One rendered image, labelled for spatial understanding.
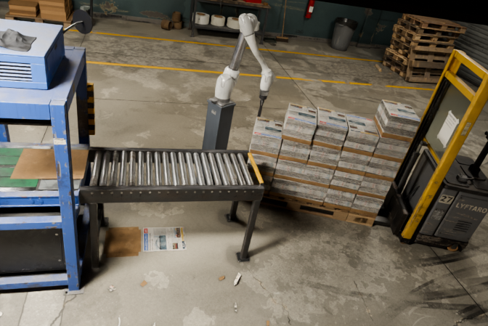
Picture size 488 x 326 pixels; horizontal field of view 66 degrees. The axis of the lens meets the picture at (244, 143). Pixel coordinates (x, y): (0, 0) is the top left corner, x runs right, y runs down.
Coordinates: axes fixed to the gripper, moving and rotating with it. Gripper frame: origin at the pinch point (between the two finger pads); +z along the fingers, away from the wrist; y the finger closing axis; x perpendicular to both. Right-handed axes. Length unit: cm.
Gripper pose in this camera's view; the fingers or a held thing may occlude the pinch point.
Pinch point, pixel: (259, 112)
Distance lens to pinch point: 371.9
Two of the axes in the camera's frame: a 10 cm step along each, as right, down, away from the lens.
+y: 1.1, -5.0, 8.6
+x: -9.8, -2.0, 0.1
